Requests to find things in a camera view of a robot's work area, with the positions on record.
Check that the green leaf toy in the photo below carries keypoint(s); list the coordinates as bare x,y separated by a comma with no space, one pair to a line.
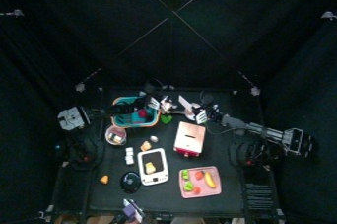
166,119

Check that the small white block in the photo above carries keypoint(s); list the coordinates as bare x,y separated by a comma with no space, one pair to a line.
130,149
130,158
130,153
130,162

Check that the black round dish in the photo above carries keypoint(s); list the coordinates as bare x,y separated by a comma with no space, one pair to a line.
131,183

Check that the red toy tomato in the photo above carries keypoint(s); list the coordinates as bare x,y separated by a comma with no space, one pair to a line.
200,175

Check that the small orange toy cone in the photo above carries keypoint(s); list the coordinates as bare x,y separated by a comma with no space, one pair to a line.
105,179

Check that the purple white box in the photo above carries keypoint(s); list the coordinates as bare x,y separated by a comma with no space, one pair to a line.
133,210

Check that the green toy vegetable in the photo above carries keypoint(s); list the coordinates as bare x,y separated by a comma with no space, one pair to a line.
190,186

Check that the pink tray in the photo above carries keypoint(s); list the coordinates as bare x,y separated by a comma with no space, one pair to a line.
206,193

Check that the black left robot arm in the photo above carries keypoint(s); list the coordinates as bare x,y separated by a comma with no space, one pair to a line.
110,111

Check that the yellow toy banana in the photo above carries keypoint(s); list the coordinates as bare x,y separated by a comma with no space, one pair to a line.
211,180

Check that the wooden box red front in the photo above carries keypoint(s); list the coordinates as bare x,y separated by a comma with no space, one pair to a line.
190,137

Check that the grey frame corner clamp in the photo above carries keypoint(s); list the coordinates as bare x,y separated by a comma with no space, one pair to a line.
81,87
18,13
328,15
255,90

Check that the white yellow toy food piece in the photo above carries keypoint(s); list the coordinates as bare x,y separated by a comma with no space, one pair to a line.
118,139

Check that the white kitchen scale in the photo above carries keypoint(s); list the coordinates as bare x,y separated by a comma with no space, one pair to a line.
154,178

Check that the teal basket orange rim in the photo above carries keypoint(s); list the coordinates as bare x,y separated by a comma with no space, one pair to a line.
118,116

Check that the small red toy piece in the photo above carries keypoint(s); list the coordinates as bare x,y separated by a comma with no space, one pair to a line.
196,190

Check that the beige toy egg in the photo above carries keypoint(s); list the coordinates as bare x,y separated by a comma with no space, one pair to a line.
193,115

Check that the small grey table bracket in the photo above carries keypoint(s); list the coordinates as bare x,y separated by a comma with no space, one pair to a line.
171,87

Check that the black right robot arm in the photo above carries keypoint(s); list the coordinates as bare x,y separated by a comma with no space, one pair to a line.
259,129

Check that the light green lettuce toy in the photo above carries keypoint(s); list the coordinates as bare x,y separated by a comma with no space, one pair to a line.
186,173

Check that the red toy fruit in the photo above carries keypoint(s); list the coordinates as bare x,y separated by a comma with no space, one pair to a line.
143,113

